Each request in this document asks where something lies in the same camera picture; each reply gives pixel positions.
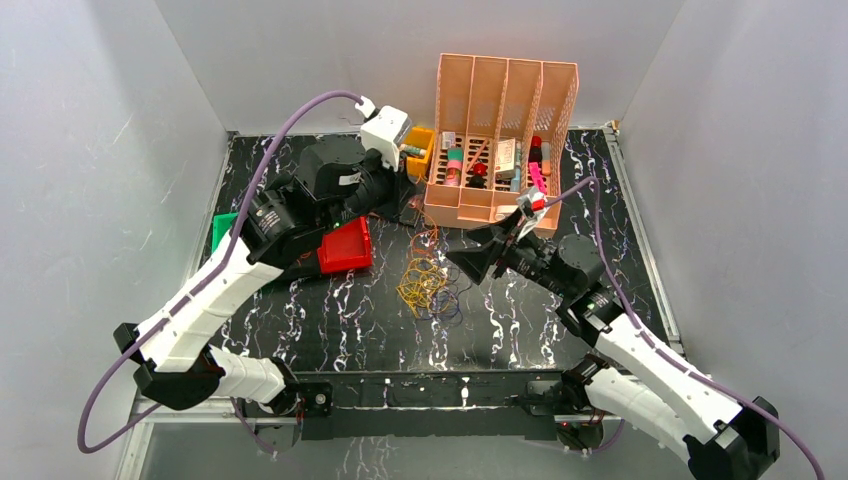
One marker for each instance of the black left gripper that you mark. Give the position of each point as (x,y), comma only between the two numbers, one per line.
(400,185)

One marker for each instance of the green plastic bin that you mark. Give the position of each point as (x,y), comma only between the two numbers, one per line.
(221,224)

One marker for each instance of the green white glue stick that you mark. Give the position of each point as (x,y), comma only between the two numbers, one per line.
(412,150)

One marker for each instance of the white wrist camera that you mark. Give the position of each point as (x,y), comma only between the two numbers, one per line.
(532,204)
(383,130)

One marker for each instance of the small white eraser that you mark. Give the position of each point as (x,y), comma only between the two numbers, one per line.
(447,140)

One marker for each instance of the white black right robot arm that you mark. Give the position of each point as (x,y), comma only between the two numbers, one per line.
(634,375)

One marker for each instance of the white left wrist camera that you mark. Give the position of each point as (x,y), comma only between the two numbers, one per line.
(383,130)

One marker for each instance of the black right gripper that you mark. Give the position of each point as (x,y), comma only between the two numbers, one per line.
(476,261)

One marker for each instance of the orange highlighter marker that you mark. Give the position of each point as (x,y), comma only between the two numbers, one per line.
(546,163)

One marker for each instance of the pink glue stick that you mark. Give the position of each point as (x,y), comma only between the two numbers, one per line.
(454,166)

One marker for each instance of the yellow plastic bin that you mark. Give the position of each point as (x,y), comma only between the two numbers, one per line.
(418,145)

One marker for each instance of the black plastic bin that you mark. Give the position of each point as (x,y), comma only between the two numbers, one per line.
(305,262)

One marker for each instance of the light blue marker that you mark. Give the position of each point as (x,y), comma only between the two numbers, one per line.
(515,182)

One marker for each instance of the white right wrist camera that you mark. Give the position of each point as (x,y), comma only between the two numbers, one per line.
(532,204)

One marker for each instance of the black metal base rail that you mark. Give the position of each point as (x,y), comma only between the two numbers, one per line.
(527,403)

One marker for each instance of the red black stamp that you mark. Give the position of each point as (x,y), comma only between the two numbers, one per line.
(477,176)
(535,154)

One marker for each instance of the white grey card box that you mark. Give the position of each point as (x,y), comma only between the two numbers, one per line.
(505,159)

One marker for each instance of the pink pencil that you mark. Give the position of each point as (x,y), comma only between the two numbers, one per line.
(478,152)

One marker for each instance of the dark book Three Days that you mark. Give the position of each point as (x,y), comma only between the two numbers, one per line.
(411,213)

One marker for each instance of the pink plastic file organizer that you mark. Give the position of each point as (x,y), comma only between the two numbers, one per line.
(501,125)

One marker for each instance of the red plastic bin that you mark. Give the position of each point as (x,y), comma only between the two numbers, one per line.
(347,248)

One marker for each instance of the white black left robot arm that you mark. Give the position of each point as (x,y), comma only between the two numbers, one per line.
(333,185)

